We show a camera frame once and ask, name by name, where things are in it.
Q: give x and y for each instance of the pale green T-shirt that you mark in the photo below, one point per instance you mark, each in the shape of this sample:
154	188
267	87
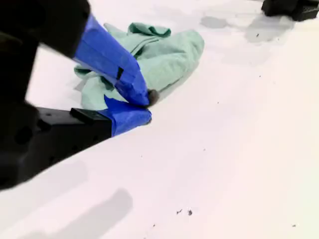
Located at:
169	57

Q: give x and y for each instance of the black box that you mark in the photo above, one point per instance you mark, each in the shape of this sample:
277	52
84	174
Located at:
289	7

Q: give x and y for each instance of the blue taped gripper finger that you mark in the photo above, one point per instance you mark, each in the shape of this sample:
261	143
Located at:
107	57
124	119

